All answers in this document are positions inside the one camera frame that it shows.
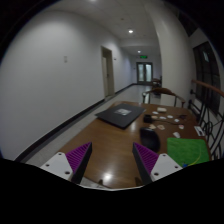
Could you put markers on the black flat laptop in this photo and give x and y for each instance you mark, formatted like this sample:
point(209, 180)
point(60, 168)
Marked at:
point(121, 115)

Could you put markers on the small black box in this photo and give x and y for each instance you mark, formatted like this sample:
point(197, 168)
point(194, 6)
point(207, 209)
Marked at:
point(147, 118)

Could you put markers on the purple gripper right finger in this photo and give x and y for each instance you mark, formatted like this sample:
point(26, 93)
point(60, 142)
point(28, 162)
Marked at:
point(153, 166)

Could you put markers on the side door in wall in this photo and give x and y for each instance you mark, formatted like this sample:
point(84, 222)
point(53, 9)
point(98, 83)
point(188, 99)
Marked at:
point(107, 71)

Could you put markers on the wooden handrail with railing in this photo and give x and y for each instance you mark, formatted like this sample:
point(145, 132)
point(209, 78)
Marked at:
point(207, 104)

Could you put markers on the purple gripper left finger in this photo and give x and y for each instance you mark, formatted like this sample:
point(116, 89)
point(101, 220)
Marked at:
point(70, 166)

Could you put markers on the green mouse pad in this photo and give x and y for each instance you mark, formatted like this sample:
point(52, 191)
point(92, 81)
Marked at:
point(187, 152)

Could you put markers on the double glass door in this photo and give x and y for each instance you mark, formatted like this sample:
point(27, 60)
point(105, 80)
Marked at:
point(144, 73)

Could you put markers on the black computer mouse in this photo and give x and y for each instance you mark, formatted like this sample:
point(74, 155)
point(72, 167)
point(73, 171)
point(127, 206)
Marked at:
point(150, 139)

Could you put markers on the white card on table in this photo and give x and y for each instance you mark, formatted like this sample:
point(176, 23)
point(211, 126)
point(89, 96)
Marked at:
point(161, 109)

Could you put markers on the wooden chair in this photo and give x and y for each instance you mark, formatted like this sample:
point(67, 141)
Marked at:
point(162, 92)

